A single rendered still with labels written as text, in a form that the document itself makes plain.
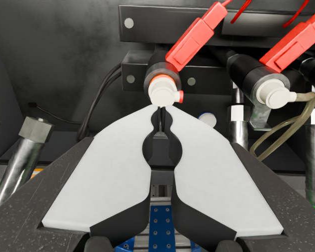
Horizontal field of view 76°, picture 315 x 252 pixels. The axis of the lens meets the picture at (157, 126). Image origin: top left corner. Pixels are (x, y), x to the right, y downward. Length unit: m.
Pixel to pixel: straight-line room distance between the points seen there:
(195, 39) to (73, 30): 0.30
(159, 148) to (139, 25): 0.27
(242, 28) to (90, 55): 0.28
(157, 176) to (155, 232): 0.40
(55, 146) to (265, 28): 0.43
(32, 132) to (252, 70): 0.18
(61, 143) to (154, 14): 0.35
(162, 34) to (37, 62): 0.30
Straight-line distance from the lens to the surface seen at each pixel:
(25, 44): 0.48
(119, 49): 0.42
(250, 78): 0.17
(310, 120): 0.25
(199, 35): 0.17
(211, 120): 0.46
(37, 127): 0.18
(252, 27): 0.26
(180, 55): 0.17
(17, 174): 0.19
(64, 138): 0.51
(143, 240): 0.78
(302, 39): 0.20
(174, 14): 0.25
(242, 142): 0.21
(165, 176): 0.40
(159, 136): 0.16
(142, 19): 0.25
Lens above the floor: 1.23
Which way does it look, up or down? 58 degrees down
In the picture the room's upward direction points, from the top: 179 degrees counter-clockwise
